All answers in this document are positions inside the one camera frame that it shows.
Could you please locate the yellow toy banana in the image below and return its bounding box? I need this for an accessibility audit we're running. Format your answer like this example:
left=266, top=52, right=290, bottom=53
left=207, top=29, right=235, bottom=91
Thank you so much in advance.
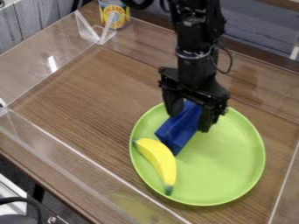
left=132, top=138, right=178, bottom=196

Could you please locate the black cable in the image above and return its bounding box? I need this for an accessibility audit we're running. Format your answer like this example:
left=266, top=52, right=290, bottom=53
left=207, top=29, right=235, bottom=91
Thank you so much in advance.
left=0, top=196, right=43, bottom=224

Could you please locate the blue plastic block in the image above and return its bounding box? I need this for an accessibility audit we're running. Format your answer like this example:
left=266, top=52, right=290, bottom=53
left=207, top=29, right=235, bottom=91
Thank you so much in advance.
left=155, top=101, right=202, bottom=156

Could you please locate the yellow blue tin can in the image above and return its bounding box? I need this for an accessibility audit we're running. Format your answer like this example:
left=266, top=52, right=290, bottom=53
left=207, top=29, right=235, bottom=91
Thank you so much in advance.
left=98, top=0, right=131, bottom=30

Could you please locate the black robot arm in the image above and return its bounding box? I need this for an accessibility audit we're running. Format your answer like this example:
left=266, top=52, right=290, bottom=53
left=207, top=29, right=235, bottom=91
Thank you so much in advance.
left=159, top=0, right=230, bottom=132

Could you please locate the clear acrylic front wall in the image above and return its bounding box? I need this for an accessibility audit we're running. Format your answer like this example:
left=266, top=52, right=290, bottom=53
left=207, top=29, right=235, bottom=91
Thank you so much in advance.
left=0, top=99, right=192, bottom=224

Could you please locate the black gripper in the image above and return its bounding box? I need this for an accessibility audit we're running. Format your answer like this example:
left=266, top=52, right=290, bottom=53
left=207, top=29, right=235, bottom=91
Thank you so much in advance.
left=159, top=66, right=230, bottom=133

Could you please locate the clear acrylic corner bracket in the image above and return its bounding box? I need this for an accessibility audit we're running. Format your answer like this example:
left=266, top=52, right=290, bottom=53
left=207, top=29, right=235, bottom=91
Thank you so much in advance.
left=74, top=10, right=118, bottom=46

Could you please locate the green round plate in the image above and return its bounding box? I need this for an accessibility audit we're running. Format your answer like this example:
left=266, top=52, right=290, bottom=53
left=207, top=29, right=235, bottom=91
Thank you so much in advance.
left=130, top=109, right=267, bottom=206

